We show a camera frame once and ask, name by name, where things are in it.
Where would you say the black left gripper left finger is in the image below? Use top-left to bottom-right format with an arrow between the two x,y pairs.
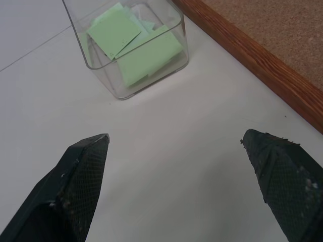
0,133 -> 111,242

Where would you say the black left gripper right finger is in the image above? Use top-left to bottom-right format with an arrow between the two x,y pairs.
239,129 -> 323,242

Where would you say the clear plastic container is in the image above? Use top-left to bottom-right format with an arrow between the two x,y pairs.
62,0 -> 190,101

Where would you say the cork board with wooden frame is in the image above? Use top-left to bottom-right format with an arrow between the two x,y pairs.
171,0 -> 323,136

